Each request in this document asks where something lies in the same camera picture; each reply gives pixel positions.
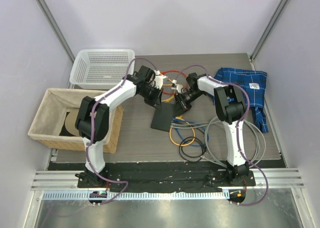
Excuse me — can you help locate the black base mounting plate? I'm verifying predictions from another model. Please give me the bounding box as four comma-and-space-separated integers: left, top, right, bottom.
47, 160, 287, 189

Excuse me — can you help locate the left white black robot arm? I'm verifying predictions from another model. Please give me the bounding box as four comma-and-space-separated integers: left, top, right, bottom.
75, 65, 167, 188

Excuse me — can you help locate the looped orange ethernet cable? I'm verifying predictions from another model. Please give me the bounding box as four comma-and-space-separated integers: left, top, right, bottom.
160, 82, 178, 103

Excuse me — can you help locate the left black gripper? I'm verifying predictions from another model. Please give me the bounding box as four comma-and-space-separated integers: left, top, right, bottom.
139, 85, 164, 111

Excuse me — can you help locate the black ethernet cable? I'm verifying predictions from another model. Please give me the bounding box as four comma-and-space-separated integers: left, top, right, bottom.
178, 127, 208, 163

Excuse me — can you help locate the white perforated plastic basket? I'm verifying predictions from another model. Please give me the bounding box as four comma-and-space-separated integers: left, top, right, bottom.
69, 49, 135, 90

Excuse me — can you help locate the short orange ethernet cable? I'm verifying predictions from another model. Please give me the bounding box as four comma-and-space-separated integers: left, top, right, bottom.
169, 115, 196, 147

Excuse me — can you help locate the aluminium frame rail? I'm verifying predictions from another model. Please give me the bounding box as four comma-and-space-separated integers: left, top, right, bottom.
31, 167, 304, 193

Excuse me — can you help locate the white slotted cable duct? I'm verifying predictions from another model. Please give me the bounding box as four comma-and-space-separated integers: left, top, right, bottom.
42, 189, 230, 201

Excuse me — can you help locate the blue ethernet cable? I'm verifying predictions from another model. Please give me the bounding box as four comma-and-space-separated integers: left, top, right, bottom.
171, 116, 207, 147

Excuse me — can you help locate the blue plaid cloth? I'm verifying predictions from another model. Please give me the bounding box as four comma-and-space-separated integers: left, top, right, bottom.
214, 67, 269, 133

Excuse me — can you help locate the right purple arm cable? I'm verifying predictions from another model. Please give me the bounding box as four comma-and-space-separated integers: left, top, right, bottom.
172, 64, 270, 207

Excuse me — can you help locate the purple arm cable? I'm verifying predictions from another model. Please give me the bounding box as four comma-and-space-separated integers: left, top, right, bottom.
172, 64, 270, 207
84, 57, 159, 205

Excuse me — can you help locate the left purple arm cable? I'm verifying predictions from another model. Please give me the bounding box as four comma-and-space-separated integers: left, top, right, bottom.
84, 57, 159, 205

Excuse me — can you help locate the red ethernet cable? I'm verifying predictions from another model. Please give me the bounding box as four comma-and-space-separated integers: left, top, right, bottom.
159, 69, 189, 94

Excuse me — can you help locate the black network switch box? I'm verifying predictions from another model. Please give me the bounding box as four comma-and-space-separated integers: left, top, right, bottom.
150, 102, 175, 132

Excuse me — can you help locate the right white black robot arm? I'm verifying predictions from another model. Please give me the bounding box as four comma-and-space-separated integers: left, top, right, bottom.
172, 72, 250, 186

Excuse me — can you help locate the wicker basket with liner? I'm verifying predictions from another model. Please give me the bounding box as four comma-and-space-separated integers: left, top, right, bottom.
27, 87, 125, 154

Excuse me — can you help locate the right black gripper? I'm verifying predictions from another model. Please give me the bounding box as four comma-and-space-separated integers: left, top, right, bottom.
173, 89, 205, 119

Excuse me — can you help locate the brown tape roll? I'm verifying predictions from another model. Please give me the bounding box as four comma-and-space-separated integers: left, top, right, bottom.
64, 109, 80, 137

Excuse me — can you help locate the grey ethernet cable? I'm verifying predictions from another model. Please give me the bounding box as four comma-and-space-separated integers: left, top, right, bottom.
170, 115, 267, 168

